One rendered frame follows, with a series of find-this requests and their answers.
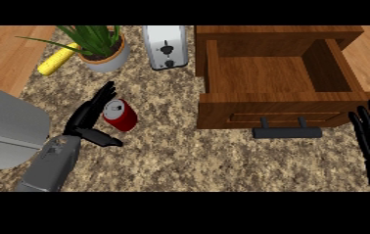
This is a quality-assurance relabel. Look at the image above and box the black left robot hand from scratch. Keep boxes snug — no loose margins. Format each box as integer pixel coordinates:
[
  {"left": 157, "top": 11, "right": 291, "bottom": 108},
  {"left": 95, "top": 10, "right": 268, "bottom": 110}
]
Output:
[{"left": 61, "top": 80, "right": 123, "bottom": 148}]

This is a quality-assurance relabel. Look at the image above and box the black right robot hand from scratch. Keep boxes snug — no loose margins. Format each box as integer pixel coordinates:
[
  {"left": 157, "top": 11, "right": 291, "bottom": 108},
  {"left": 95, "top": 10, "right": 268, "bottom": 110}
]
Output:
[{"left": 346, "top": 100, "right": 370, "bottom": 184}]

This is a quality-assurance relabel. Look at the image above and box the red can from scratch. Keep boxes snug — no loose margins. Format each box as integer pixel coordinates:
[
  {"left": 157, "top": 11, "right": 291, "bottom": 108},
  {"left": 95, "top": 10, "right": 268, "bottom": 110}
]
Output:
[{"left": 101, "top": 98, "right": 138, "bottom": 132}]

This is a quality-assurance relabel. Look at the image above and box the wooden drawer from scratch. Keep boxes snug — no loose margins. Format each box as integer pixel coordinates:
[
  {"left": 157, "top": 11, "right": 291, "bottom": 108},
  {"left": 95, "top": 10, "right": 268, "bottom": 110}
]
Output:
[{"left": 195, "top": 38, "right": 370, "bottom": 130}]

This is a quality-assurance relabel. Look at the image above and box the grey rounded appliance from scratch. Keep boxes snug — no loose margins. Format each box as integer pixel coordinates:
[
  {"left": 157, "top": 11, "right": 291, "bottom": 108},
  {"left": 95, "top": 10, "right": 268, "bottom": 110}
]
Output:
[{"left": 0, "top": 90, "right": 51, "bottom": 170}]

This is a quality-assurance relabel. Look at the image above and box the yellow corn cob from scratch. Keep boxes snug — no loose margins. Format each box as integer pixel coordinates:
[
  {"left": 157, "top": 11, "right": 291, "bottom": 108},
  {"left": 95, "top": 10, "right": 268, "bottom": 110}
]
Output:
[{"left": 36, "top": 42, "right": 80, "bottom": 76}]

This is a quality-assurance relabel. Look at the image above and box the green plant in grey pot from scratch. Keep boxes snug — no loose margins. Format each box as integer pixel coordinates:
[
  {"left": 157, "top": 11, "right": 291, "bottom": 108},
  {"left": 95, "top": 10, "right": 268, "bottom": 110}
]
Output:
[{"left": 14, "top": 25, "right": 131, "bottom": 73}]

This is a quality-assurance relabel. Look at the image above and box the silver toaster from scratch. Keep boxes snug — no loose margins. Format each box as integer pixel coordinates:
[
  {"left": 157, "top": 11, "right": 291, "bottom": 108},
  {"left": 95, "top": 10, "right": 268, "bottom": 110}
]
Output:
[{"left": 141, "top": 25, "right": 188, "bottom": 71}]

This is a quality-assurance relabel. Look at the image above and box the wooden cabinet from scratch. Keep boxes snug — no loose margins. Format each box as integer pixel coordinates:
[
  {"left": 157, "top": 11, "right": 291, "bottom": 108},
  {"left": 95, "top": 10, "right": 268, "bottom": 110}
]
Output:
[{"left": 192, "top": 25, "right": 365, "bottom": 77}]

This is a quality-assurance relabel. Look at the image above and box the dark grey drawer handle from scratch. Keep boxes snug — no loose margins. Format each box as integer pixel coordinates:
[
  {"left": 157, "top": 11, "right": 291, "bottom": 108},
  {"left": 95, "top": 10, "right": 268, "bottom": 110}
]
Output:
[{"left": 251, "top": 116, "right": 324, "bottom": 139}]

